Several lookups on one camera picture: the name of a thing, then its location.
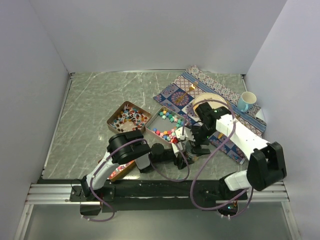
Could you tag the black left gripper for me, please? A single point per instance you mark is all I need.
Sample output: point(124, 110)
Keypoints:
point(182, 162)

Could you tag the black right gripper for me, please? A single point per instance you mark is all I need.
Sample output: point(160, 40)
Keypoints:
point(196, 145)

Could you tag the clear jar lid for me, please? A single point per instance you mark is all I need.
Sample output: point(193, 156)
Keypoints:
point(189, 153)

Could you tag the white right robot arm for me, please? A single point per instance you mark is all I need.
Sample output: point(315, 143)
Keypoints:
point(266, 160)

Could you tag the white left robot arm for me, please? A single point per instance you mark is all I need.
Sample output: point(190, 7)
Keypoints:
point(126, 147)

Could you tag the pink tin with star candies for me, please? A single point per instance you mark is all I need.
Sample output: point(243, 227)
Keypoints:
point(157, 123)

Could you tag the cream yellow plate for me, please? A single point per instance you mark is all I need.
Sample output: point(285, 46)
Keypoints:
point(208, 96)

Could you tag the gold tin with gummy stars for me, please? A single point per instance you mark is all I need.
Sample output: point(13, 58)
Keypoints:
point(121, 171)

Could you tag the patterned placemat cloth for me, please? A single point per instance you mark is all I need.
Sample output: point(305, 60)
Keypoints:
point(206, 84)

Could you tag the gold fork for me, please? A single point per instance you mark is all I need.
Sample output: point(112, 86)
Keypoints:
point(190, 89)

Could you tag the gold tin with lollipops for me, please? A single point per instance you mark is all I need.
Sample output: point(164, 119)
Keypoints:
point(128, 117)

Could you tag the light blue mug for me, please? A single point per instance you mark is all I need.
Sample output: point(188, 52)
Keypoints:
point(246, 101)

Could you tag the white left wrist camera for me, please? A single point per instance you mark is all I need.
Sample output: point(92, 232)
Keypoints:
point(176, 146)

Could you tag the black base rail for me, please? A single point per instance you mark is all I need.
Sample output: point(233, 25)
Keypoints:
point(152, 195)

